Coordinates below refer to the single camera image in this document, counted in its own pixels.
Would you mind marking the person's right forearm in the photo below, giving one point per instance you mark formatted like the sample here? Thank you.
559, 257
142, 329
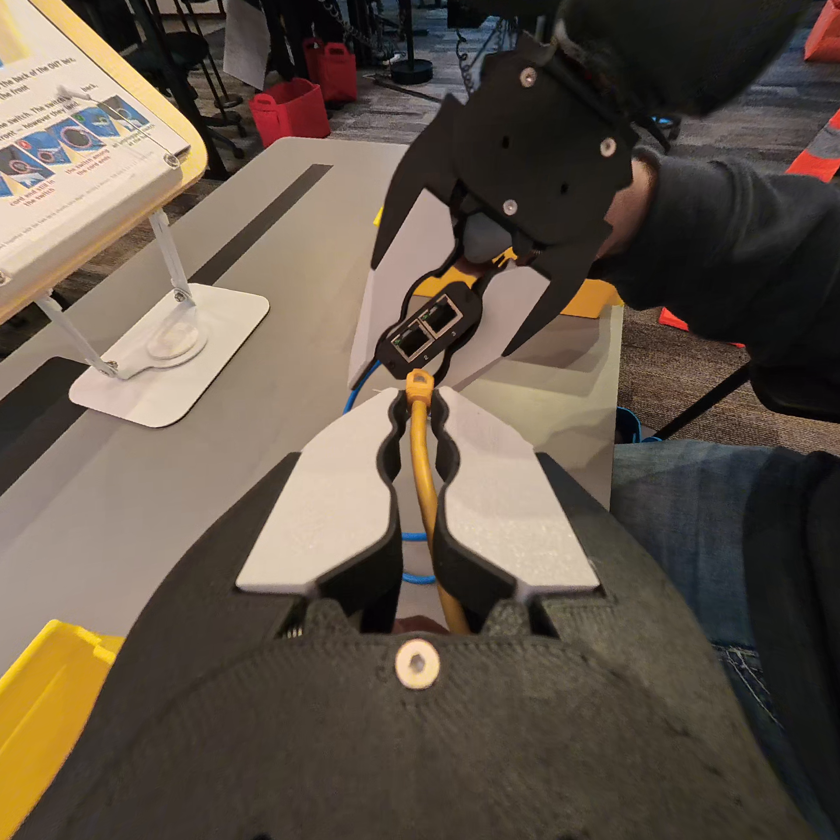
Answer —
735, 249

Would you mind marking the orange traffic cone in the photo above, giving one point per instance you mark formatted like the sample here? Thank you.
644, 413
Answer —
820, 154

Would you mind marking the yellow plastic bin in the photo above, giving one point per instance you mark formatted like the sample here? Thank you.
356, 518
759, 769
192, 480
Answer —
590, 302
33, 709

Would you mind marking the person's leg in jeans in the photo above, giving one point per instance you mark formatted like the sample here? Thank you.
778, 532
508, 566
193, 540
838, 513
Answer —
682, 558

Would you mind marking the person's right hand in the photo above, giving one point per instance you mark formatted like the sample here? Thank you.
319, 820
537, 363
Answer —
620, 210

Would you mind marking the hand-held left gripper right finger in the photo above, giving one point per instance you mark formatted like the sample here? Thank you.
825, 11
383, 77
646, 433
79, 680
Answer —
518, 518

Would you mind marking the black ethernet splitter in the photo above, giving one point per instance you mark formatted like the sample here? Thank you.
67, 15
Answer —
430, 328

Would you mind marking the orange fabric bin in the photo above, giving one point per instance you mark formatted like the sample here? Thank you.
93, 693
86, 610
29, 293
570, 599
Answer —
825, 33

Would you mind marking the red plastic bin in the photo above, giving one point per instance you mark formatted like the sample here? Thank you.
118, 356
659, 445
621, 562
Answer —
338, 69
289, 115

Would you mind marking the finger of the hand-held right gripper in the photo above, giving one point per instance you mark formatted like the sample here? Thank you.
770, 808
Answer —
400, 262
512, 308

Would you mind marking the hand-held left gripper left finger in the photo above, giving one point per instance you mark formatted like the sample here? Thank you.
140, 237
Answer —
315, 518

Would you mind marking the white hanging paper sheet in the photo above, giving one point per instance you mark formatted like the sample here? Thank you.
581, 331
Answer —
246, 46

